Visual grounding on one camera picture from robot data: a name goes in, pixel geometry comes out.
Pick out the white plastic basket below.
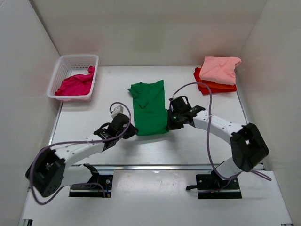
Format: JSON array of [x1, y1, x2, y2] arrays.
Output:
[[47, 54, 99, 102]]

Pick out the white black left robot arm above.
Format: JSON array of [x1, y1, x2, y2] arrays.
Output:
[[25, 113, 138, 198]]

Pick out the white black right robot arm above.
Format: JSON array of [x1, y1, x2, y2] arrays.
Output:
[[166, 96, 269, 189]]

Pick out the magenta t shirt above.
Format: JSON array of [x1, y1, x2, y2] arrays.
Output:
[[55, 66, 95, 96]]

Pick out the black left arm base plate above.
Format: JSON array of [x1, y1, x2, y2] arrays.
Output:
[[69, 170, 113, 198]]

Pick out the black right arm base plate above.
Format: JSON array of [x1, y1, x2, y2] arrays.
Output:
[[185, 170, 242, 200]]

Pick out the salmon pink folded t shirt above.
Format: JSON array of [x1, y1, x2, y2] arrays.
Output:
[[199, 56, 241, 85]]

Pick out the green t shirt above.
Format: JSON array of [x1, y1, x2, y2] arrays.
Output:
[[128, 80, 167, 136]]

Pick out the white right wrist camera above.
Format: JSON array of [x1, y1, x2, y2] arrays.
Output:
[[169, 95, 177, 101]]

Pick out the red t shirt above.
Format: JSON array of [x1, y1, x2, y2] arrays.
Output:
[[193, 67, 238, 95]]

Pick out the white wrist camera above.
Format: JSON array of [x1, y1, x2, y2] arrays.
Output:
[[169, 95, 177, 101], [110, 105, 124, 118]]

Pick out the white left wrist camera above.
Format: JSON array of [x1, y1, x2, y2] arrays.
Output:
[[110, 105, 124, 118]]

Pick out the orange t shirt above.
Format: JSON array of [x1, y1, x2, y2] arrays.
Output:
[[200, 80, 235, 89]]

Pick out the aluminium table edge rail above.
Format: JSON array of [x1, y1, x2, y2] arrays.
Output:
[[65, 164, 224, 171]]

